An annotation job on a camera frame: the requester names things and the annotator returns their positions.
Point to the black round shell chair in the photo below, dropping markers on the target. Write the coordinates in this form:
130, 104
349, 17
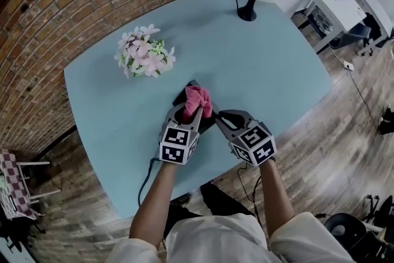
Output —
348, 231

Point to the dark grey shell chair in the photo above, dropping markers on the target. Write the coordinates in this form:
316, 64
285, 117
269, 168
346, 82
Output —
357, 35

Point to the pink flowers in cream pot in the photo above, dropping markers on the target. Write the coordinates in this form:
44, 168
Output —
144, 54

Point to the person's black trousers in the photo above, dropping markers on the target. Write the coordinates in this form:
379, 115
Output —
221, 203

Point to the person's right forearm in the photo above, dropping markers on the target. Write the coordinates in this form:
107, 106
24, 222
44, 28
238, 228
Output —
277, 197

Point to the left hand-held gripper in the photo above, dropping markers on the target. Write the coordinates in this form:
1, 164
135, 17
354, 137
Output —
177, 144

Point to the light blue table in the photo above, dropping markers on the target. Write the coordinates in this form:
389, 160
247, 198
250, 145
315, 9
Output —
234, 71

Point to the person's beige shirt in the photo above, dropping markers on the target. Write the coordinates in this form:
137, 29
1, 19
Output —
215, 240

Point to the white power strip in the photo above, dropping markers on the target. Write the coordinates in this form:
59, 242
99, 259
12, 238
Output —
348, 66

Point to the pink checkered fabric stool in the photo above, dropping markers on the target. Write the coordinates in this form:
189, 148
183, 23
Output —
13, 184

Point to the pink cloth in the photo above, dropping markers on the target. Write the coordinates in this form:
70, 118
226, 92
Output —
197, 100

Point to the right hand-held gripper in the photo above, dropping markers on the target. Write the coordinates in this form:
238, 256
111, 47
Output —
254, 144

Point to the white desk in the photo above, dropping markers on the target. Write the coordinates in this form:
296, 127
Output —
372, 0
329, 0

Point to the person's left forearm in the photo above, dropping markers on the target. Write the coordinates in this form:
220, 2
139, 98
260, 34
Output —
154, 203

